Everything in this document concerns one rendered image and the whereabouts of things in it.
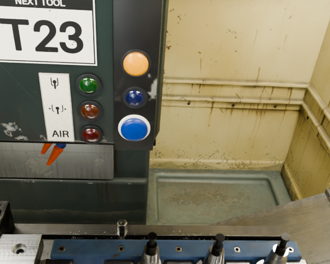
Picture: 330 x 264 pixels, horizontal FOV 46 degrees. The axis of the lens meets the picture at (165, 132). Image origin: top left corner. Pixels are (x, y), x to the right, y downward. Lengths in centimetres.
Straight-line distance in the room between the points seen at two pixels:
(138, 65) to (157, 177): 145
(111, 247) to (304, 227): 87
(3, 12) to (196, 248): 54
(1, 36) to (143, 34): 14
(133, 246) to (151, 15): 49
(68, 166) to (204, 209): 67
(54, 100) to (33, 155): 92
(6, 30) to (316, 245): 122
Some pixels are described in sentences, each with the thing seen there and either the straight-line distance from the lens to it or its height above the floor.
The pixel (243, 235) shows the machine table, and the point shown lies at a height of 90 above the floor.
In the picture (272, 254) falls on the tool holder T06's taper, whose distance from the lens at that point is 72.
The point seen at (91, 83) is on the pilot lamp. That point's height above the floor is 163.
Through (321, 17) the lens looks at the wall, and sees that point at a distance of 161.
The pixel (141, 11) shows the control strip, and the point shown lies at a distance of 38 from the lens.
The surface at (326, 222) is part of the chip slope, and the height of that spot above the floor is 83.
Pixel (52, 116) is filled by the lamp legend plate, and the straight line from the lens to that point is 44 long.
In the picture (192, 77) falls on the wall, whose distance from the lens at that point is 158.
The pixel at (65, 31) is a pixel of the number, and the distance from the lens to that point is 39.
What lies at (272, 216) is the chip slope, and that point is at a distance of 153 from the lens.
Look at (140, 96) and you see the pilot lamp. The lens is 41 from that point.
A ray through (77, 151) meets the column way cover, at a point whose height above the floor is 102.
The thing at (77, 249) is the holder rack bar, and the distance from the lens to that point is 77.
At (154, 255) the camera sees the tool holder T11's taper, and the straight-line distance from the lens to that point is 67.
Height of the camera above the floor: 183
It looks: 36 degrees down
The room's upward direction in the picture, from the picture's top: 5 degrees clockwise
